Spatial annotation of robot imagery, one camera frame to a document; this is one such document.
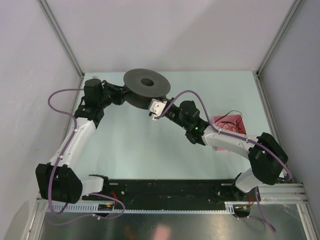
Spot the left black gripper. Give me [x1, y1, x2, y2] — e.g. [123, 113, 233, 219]
[99, 81, 135, 109]

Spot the black cable spool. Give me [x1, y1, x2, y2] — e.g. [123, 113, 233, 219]
[123, 68, 171, 110]

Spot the right aluminium frame post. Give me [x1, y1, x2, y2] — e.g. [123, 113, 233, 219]
[255, 0, 305, 76]

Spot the black wire in box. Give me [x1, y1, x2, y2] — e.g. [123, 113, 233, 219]
[216, 110, 245, 133]

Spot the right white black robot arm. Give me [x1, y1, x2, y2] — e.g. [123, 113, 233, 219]
[150, 100, 288, 201]

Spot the left aluminium frame post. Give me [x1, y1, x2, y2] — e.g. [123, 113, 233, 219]
[37, 0, 84, 77]

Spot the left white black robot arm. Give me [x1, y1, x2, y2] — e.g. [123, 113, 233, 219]
[35, 78, 130, 204]

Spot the orange wire in box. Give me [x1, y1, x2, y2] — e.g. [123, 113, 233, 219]
[222, 122, 246, 136]

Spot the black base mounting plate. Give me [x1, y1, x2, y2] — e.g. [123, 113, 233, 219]
[82, 179, 260, 214]

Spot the grey slotted cable duct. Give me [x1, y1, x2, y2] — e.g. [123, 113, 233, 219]
[46, 201, 237, 214]

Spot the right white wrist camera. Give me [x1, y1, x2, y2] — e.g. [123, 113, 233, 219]
[148, 98, 168, 121]

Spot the aluminium frame post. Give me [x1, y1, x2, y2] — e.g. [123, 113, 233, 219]
[37, 0, 84, 77]
[255, 0, 305, 76]

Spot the pink plastic box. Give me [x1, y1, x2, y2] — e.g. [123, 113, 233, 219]
[212, 110, 247, 135]

